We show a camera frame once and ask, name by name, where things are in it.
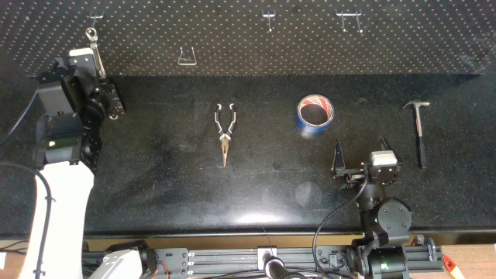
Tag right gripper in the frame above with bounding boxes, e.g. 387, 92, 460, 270
330, 134, 403, 185

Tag wrench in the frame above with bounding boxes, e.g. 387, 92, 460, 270
84, 26, 108, 81

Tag black pegboard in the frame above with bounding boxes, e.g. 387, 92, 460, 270
0, 0, 496, 78

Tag roll of blue tape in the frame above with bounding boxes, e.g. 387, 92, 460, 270
296, 94, 336, 136

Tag hammer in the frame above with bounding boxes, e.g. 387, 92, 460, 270
401, 99, 431, 171

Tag black and white pliers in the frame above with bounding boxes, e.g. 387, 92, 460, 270
214, 102, 237, 168

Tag metal hook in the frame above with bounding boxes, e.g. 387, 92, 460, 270
261, 9, 277, 33
89, 10, 105, 28
177, 46, 198, 67
335, 9, 364, 34

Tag red and yellow object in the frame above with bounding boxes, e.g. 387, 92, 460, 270
443, 253, 467, 279

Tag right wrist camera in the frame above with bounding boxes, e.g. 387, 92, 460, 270
367, 150, 399, 167

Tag black cable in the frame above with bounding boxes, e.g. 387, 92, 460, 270
0, 88, 53, 279
312, 174, 369, 278

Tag mounting rail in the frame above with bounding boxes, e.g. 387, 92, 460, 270
79, 234, 445, 279

